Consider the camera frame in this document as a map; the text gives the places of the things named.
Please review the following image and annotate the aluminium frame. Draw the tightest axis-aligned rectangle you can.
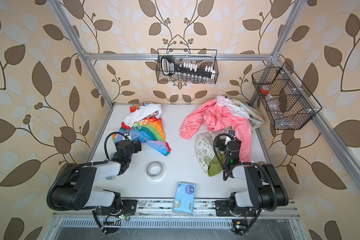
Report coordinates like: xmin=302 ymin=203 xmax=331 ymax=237
xmin=41 ymin=0 xmax=360 ymax=240

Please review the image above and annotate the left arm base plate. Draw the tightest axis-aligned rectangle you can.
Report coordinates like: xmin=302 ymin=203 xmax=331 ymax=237
xmin=96 ymin=199 xmax=138 ymax=216

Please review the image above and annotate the white cloth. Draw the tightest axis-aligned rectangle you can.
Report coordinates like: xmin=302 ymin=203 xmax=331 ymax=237
xmin=216 ymin=96 xmax=250 ymax=119

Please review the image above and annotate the cream green patterned cloth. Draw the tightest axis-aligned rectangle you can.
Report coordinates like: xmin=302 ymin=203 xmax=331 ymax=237
xmin=195 ymin=129 xmax=228 ymax=175

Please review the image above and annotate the blue tissue pack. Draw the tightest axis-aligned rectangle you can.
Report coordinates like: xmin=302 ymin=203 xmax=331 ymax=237
xmin=172 ymin=182 xmax=196 ymax=215

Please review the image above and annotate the pastel floral cloth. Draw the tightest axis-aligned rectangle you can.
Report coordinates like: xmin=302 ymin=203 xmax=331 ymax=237
xmin=231 ymin=98 xmax=265 ymax=130

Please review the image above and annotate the back black wire basket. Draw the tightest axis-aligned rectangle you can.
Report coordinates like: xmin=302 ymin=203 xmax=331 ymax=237
xmin=156 ymin=48 xmax=219 ymax=85

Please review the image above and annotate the red cap clear bottle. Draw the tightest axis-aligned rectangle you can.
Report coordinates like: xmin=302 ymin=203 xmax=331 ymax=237
xmin=260 ymin=85 xmax=280 ymax=119

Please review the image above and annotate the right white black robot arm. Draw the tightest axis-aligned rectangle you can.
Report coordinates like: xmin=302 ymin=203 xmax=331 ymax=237
xmin=213 ymin=130 xmax=289 ymax=217

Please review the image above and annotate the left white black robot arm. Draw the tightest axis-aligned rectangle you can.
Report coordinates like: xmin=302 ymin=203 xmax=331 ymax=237
xmin=46 ymin=132 xmax=142 ymax=215

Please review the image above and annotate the olive green cloth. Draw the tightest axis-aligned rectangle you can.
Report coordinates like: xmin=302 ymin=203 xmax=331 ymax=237
xmin=207 ymin=156 xmax=223 ymax=177

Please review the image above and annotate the right black wire basket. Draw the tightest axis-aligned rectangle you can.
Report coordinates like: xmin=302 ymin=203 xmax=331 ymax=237
xmin=252 ymin=63 xmax=322 ymax=130

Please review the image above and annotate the clear tape roll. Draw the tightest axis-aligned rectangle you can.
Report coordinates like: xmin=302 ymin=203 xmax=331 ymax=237
xmin=146 ymin=162 xmax=164 ymax=180

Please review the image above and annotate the rainbow striped cloth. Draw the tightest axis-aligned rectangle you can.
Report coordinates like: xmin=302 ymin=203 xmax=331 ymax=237
xmin=119 ymin=102 xmax=171 ymax=156

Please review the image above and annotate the pink patterned cloth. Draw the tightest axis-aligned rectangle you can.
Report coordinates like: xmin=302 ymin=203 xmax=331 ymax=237
xmin=180 ymin=99 xmax=253 ymax=162

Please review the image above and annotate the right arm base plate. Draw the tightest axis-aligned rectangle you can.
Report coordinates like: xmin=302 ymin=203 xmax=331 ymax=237
xmin=213 ymin=200 xmax=257 ymax=217

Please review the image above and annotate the black white tool set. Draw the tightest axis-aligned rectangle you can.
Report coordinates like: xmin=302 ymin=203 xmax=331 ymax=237
xmin=158 ymin=55 xmax=218 ymax=79

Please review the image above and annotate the black wire basket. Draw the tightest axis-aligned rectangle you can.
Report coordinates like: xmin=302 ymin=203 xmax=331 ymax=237
xmin=156 ymin=48 xmax=219 ymax=85
xmin=252 ymin=63 xmax=322 ymax=130

